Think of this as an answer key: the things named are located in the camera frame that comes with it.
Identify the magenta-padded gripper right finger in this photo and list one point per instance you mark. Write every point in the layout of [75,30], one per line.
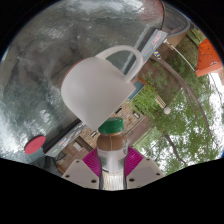
[143,171]

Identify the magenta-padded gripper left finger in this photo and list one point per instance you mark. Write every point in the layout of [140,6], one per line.
[80,173]

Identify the green-capped brown drink bottle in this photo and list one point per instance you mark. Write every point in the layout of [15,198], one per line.
[111,143]

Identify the black laptop with stickers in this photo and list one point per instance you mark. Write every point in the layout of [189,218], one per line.
[65,140]

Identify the dark-trunked upright tree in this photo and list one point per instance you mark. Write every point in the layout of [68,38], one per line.
[173,146]

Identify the flat round red coaster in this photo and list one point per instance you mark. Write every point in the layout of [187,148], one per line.
[35,145]

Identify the white ceramic mug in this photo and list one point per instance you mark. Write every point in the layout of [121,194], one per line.
[96,93]

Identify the leaning grey-trunked tree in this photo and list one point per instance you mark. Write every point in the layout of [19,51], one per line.
[196,103]

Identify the orange canopy tent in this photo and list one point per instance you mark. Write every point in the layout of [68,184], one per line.
[208,58]

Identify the grey mesh patio chair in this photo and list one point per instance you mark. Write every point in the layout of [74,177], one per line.
[175,20]

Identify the stone brick fountain wall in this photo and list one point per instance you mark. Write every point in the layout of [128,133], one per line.
[133,123]

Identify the globe-topped lamp post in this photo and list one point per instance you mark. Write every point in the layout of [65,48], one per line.
[166,109]

